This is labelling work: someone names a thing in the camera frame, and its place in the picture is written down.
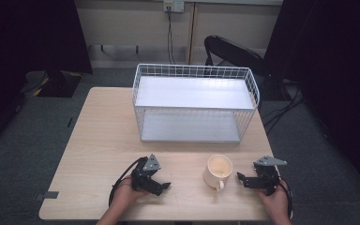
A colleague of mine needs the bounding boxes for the white wire shelf rack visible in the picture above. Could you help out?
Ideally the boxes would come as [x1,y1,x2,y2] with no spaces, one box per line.
[131,63,262,144]

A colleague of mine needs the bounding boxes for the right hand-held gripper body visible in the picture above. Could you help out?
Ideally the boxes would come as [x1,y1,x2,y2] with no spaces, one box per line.
[252,155,289,197]

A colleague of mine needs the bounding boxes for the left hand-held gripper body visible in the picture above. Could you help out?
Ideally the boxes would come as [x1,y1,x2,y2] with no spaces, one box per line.
[130,153,163,195]

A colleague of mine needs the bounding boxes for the right hand-held gripper black cable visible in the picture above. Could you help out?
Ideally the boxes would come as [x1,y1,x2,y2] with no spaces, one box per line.
[277,176,294,220]

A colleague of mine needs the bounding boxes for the black stand base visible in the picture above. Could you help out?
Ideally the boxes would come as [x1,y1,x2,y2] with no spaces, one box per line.
[37,68,83,98]

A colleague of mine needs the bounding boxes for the black floor cables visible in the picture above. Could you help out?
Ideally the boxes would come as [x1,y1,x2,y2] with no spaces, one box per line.
[262,79,308,136]

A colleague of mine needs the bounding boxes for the black curtain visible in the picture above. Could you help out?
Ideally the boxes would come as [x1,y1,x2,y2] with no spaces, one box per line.
[0,0,94,158]
[262,0,360,201]

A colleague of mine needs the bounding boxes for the cream cup with handle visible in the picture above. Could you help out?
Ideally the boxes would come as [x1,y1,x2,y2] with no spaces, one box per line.
[202,153,234,193]

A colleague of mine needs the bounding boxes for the person's right hand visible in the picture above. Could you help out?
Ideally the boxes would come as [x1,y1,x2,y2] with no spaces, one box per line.
[255,179,291,218]

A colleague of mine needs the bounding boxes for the white wall socket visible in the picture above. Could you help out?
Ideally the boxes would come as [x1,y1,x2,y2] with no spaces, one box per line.
[163,0,186,14]

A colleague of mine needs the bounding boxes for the black chair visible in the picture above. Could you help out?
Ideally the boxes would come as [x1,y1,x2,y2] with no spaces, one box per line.
[202,35,268,78]

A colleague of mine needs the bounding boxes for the black wall socket cable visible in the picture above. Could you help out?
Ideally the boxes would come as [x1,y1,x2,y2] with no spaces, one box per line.
[166,6,176,66]

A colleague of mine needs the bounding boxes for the grey tape strip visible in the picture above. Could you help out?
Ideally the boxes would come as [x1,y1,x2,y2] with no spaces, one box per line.
[34,190,60,203]

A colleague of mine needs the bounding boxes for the person's left hand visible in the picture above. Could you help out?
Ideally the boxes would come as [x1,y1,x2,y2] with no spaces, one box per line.
[113,175,151,210]

